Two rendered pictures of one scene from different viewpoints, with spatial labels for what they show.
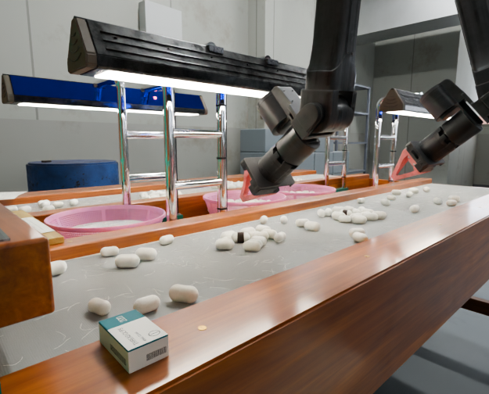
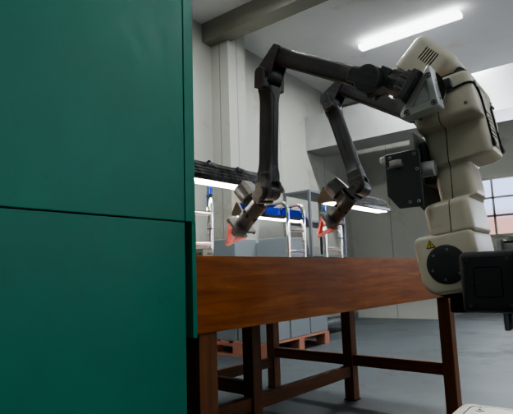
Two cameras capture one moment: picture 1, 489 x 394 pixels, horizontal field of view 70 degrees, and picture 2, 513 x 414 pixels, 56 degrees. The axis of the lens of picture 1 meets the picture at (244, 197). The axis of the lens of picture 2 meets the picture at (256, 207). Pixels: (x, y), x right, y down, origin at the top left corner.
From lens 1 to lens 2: 101 cm
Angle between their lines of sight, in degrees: 18
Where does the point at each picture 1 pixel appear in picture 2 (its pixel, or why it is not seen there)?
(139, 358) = (205, 252)
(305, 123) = (258, 195)
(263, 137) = (232, 247)
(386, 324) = (300, 284)
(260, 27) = (226, 140)
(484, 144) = not seen: hidden behind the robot
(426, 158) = (330, 220)
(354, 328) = (281, 276)
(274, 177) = (244, 226)
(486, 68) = (350, 172)
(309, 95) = (258, 183)
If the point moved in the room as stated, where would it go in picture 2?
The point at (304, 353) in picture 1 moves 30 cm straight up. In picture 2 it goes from (258, 273) to (254, 167)
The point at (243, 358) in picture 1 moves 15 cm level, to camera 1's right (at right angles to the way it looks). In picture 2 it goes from (236, 260) to (292, 259)
